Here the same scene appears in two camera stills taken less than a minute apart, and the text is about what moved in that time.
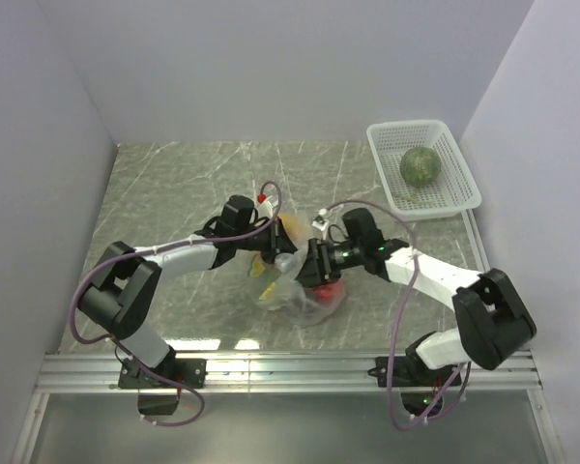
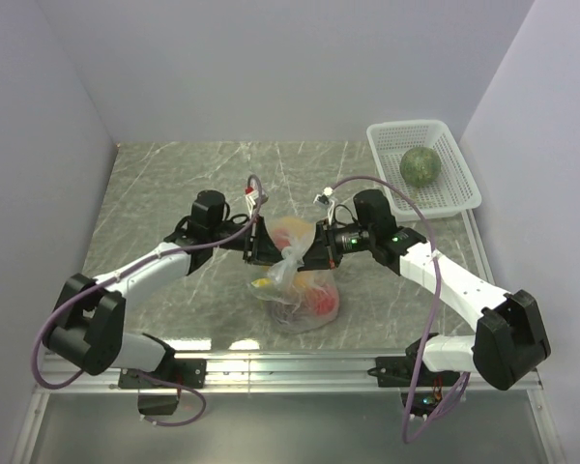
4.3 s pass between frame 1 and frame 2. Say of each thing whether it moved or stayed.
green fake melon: stayed
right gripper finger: moved
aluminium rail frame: stayed
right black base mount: stayed
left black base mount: stayed
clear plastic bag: moved
